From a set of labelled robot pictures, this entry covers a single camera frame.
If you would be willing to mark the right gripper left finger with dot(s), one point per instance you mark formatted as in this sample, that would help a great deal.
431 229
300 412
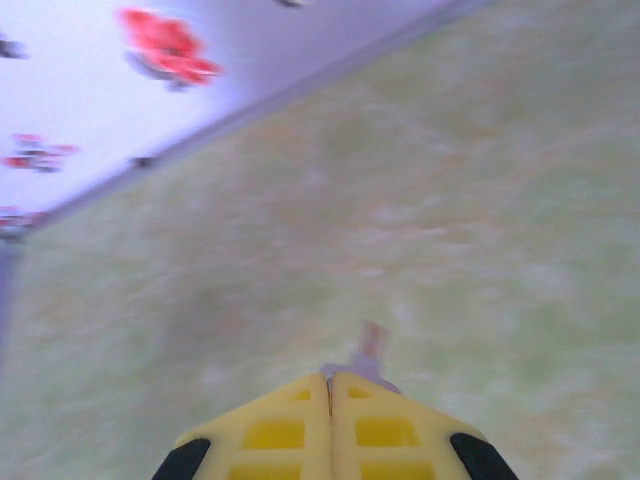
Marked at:
280 435

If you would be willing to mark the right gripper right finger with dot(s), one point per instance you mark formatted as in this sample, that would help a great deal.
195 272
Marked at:
390 435

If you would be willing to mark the small silver key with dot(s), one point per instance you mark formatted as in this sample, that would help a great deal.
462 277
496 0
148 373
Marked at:
367 364

